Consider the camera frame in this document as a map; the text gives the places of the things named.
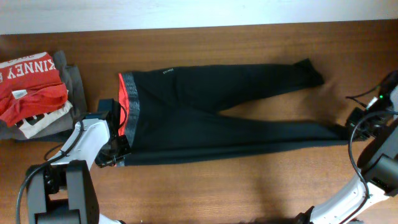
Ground red folded t-shirt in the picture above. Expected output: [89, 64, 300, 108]
[1, 52, 68, 127]

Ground black leggings with red waistband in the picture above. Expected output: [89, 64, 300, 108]
[119, 59, 348, 166]

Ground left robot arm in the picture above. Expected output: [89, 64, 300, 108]
[19, 110, 128, 224]

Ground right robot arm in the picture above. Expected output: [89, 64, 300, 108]
[293, 106, 397, 224]

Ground grey folded t-shirt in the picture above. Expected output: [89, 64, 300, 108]
[1, 51, 87, 141]

